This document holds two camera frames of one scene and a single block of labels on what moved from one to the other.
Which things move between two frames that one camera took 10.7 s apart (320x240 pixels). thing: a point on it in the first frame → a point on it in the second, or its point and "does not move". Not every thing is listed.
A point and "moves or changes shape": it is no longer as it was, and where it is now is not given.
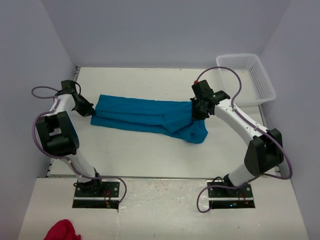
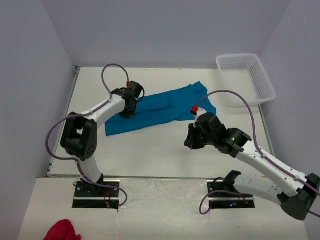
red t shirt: (62, 230) does not move
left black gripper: (88, 110) → (131, 114)
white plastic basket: (255, 88) does not move
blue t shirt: (172, 117) moves or changes shape
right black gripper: (195, 115) → (190, 142)
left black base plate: (97, 194) does not move
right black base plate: (224, 198) does not move
